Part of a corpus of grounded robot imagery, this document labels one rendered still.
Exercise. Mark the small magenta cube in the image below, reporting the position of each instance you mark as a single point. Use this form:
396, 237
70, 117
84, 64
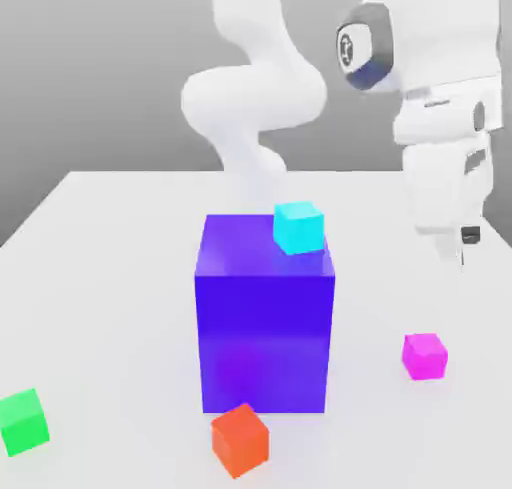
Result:
424, 357

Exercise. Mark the small orange cube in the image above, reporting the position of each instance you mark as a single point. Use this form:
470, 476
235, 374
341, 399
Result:
240, 441

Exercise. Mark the large blue box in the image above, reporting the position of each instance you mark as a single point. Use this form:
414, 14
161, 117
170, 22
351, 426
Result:
264, 337

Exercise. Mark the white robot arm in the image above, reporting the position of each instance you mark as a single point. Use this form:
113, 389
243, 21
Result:
256, 97

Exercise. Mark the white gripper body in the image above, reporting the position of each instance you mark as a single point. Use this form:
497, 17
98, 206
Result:
434, 189

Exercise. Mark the small green cube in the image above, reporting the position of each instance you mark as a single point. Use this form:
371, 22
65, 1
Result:
23, 423

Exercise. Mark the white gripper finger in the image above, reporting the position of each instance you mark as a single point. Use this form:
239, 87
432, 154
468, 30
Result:
444, 245
470, 235

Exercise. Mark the small cyan cube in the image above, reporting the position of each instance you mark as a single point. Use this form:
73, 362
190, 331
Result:
300, 229

